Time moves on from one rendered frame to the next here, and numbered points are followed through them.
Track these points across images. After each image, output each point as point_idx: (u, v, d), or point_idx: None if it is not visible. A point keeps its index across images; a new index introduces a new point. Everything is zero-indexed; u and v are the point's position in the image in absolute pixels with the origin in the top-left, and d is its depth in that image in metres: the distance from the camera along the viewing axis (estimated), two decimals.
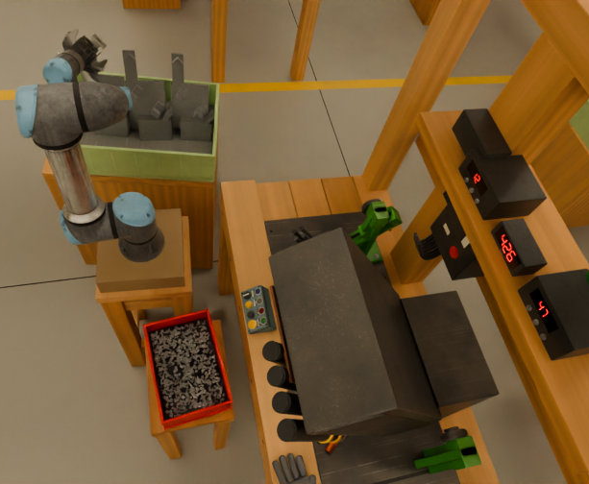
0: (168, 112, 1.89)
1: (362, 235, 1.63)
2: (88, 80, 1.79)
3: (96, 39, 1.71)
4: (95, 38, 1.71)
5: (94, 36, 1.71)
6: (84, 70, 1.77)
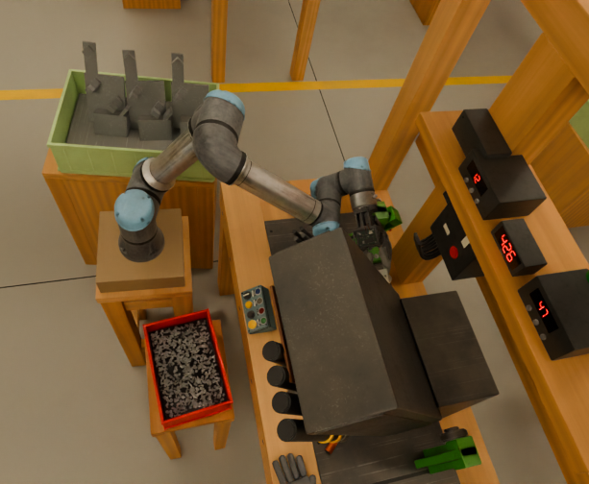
0: (168, 112, 1.89)
1: None
2: None
3: (380, 271, 1.34)
4: (380, 269, 1.34)
5: (384, 273, 1.33)
6: None
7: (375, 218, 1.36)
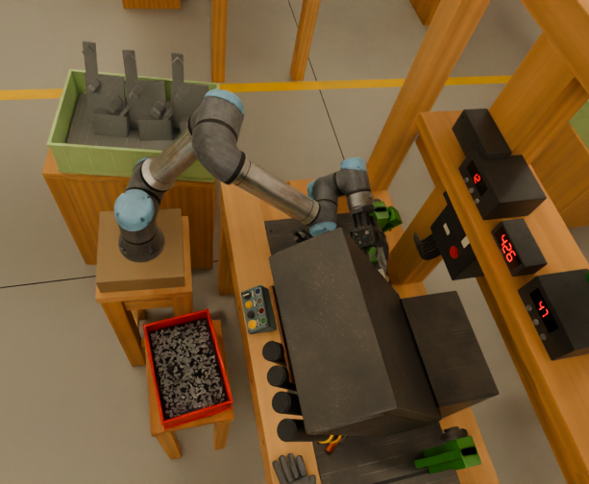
0: (168, 112, 1.89)
1: None
2: None
3: None
4: (378, 269, 1.34)
5: (381, 273, 1.34)
6: None
7: (372, 218, 1.37)
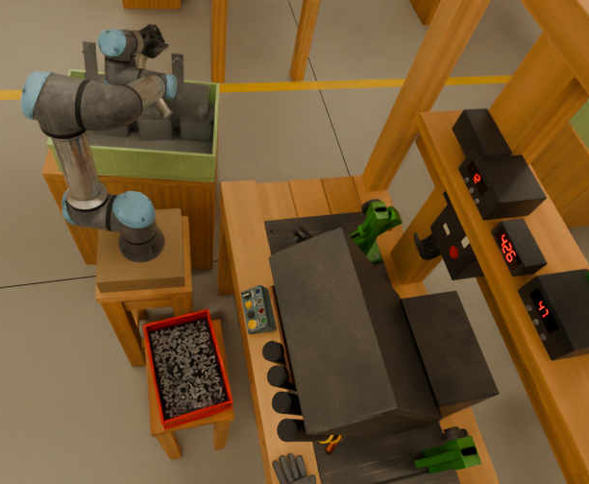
0: None
1: (362, 235, 1.63)
2: None
3: None
4: None
5: None
6: (140, 66, 1.74)
7: None
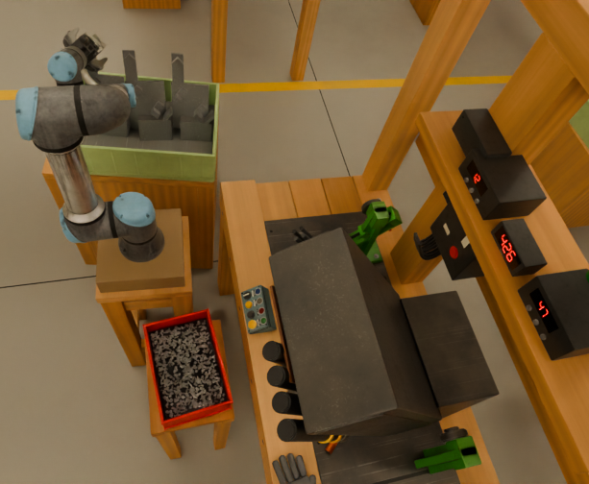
0: (168, 112, 1.89)
1: (362, 235, 1.63)
2: (88, 80, 1.79)
3: (97, 39, 1.71)
4: (95, 38, 1.71)
5: (94, 36, 1.71)
6: (84, 70, 1.77)
7: None
